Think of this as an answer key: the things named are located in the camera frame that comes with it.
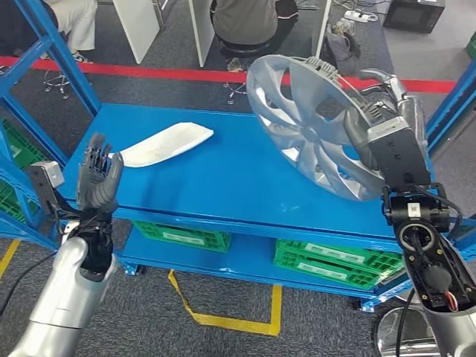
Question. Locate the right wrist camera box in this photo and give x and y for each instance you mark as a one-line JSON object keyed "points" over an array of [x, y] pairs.
{"points": [[400, 155]]}

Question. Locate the blue metal shelf rack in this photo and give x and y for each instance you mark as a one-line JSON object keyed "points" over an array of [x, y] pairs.
{"points": [[14, 231], [223, 177]]}

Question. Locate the white curved plastic part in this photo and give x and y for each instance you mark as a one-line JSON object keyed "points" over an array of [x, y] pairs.
{"points": [[167, 145]]}

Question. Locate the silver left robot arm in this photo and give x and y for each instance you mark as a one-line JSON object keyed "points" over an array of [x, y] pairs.
{"points": [[66, 295]]}

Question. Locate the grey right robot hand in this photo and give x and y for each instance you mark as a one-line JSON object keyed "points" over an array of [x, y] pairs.
{"points": [[357, 135]]}

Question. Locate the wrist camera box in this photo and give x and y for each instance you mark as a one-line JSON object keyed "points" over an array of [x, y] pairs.
{"points": [[41, 182], [400, 155]]}

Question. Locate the grey plastic wheel cover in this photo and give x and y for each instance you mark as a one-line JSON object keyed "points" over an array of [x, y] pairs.
{"points": [[308, 133]]}

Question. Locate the yellow floor tape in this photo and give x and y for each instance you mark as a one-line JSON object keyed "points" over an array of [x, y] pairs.
{"points": [[8, 258], [276, 310]]}

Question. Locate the white desk panel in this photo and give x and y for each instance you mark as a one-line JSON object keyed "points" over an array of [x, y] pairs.
{"points": [[202, 29], [137, 24], [323, 24]]}

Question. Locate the chrome round stool base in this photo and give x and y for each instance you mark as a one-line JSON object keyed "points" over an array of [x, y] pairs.
{"points": [[386, 335]]}

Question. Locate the white power strip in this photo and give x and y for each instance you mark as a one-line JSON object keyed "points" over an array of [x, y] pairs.
{"points": [[360, 15]]}

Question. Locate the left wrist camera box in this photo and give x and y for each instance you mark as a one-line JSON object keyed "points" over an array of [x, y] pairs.
{"points": [[41, 182]]}

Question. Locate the black round stool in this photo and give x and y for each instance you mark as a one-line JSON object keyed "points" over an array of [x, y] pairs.
{"points": [[56, 84], [241, 49]]}

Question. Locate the black microwave oven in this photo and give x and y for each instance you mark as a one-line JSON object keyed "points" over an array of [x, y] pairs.
{"points": [[413, 15]]}

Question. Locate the grey bag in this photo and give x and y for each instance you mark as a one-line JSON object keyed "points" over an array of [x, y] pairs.
{"points": [[340, 51]]}

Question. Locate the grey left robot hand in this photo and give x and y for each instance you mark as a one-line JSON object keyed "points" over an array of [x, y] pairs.
{"points": [[98, 185]]}

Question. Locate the person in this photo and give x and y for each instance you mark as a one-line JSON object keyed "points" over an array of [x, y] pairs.
{"points": [[245, 19], [74, 24]]}

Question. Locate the green folded plastic crate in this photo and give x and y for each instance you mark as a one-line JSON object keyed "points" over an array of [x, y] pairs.
{"points": [[18, 148], [293, 258], [178, 236]]}

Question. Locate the green crate stack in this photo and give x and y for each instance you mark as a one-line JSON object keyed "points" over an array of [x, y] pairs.
{"points": [[471, 47]]}

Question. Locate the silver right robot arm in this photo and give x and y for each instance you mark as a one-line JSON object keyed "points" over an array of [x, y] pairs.
{"points": [[435, 266]]}

